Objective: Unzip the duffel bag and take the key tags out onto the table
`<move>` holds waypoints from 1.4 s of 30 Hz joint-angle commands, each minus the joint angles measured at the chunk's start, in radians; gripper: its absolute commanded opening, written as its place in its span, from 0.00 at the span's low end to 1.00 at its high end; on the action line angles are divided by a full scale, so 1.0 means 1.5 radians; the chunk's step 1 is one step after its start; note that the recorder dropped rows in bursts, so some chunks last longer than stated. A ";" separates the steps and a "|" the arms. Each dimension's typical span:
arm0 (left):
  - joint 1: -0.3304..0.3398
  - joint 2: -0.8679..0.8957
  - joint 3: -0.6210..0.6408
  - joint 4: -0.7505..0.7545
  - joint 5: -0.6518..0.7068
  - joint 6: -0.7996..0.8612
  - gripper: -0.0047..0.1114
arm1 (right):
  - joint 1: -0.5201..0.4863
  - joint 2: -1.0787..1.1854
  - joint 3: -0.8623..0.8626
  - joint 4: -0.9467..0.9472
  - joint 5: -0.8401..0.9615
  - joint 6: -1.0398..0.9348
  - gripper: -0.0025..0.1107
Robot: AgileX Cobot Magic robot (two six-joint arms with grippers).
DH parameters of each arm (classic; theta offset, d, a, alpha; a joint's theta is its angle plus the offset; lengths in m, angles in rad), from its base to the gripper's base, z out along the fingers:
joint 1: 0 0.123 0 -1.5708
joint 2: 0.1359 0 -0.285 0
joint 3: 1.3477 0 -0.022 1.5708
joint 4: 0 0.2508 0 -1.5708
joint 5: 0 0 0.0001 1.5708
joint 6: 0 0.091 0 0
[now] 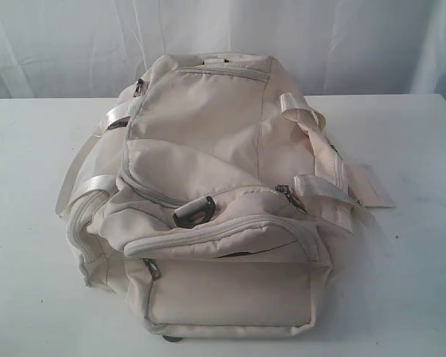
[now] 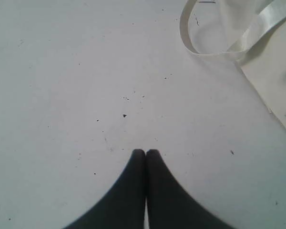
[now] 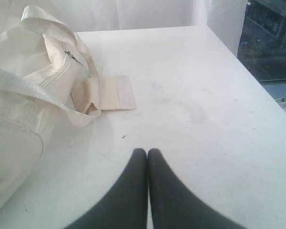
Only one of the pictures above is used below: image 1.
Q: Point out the white backdrop curtain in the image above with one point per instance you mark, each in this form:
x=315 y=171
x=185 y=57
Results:
x=96 y=48

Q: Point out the cream duffel bag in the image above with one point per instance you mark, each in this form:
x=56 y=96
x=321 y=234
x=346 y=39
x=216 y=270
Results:
x=211 y=199

